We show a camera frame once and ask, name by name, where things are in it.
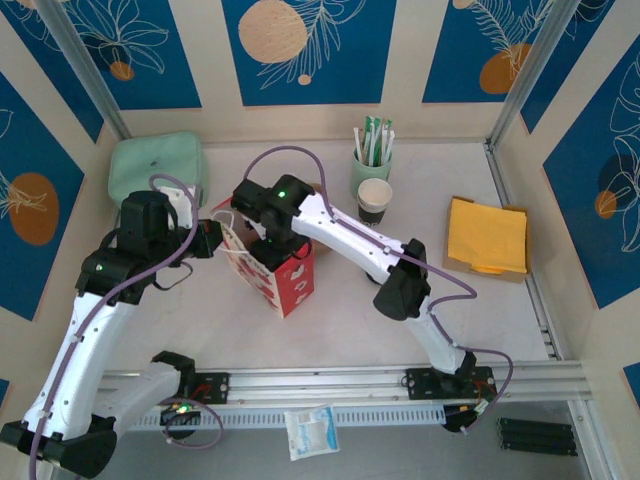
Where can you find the aluminium frame post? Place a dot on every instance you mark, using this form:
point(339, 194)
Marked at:
point(89, 70)
point(531, 70)

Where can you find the brown pulp cup carrier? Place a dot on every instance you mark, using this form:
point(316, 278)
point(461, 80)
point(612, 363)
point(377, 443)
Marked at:
point(322, 248)

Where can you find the red white paper gift bag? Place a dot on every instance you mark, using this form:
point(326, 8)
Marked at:
point(297, 290)

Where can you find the black bar bundle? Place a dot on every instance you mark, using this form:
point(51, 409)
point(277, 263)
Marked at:
point(537, 437)

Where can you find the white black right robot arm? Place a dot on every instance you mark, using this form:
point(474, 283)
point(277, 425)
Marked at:
point(345, 235)

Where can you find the yellow napkin stack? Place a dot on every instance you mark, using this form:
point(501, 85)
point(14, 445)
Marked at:
point(487, 235)

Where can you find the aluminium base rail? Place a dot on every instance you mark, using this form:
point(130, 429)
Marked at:
point(320, 387)

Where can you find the white blue sachet packet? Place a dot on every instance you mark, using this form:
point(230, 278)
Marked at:
point(312, 432)

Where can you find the green cylindrical holder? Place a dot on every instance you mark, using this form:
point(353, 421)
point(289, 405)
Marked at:
point(367, 172)

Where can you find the black paper cup stack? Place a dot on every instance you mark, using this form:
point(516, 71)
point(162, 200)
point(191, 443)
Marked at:
point(375, 192)

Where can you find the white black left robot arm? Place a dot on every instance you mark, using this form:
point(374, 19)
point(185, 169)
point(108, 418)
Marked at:
point(80, 345)

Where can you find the aluminium table edge rail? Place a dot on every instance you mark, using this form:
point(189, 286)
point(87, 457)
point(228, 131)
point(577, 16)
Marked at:
point(501, 175)

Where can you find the black base electronics module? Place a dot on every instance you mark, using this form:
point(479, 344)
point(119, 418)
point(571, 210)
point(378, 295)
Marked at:
point(180, 409)
point(455, 420)

